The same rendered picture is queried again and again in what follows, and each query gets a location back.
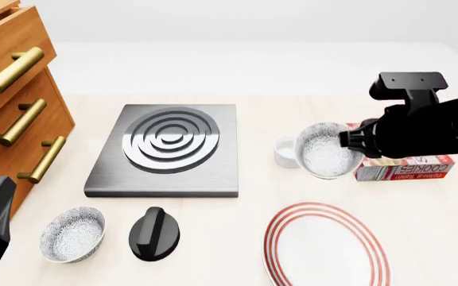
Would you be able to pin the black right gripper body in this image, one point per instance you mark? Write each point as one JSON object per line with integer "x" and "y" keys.
{"x": 358, "y": 140}

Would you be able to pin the patterned black white bowl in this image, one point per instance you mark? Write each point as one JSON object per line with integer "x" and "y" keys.
{"x": 72, "y": 236}
{"x": 324, "y": 155}

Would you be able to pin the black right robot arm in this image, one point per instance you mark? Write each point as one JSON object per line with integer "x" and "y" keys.
{"x": 431, "y": 131}

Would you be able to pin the white ramekin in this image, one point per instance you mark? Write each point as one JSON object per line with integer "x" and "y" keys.
{"x": 284, "y": 152}

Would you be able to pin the flat black plate on stalk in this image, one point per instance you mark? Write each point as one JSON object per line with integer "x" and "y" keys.
{"x": 412, "y": 80}

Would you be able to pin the white plate with red rings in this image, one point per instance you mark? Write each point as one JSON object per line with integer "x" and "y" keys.
{"x": 324, "y": 250}

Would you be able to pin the flat black stove plate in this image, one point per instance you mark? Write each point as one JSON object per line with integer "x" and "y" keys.
{"x": 165, "y": 175}

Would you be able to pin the cookies box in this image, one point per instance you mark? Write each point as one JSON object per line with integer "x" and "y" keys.
{"x": 404, "y": 171}

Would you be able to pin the round black stove knob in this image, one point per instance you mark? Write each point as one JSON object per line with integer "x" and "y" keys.
{"x": 153, "y": 235}

